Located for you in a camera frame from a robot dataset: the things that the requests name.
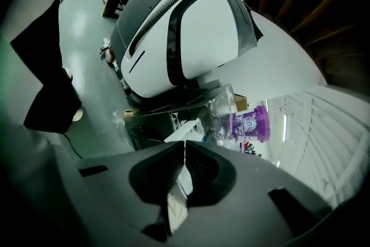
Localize purple detergent powder tub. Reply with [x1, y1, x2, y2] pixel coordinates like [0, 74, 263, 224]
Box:
[230, 105, 272, 144]

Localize white detergent drawer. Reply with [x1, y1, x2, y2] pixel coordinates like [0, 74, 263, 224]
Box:
[164, 117, 205, 143]

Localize person's black trousers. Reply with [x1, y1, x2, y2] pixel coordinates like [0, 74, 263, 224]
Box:
[10, 0, 84, 134]

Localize black front-load washing machine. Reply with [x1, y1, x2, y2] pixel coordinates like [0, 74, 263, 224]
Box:
[123, 86, 232, 152]

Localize open cardboard box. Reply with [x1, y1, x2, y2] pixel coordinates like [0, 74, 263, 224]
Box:
[234, 94, 249, 112]

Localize black cable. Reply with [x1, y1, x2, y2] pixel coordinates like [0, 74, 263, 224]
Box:
[62, 132, 84, 160]

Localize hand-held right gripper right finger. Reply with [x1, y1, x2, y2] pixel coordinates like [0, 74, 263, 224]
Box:
[173, 140, 333, 247]

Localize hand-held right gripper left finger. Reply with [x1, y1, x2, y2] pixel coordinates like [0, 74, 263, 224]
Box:
[43, 140, 186, 247]

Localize grey white top-load washing machine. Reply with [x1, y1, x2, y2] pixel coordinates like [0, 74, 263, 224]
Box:
[111, 0, 264, 99]

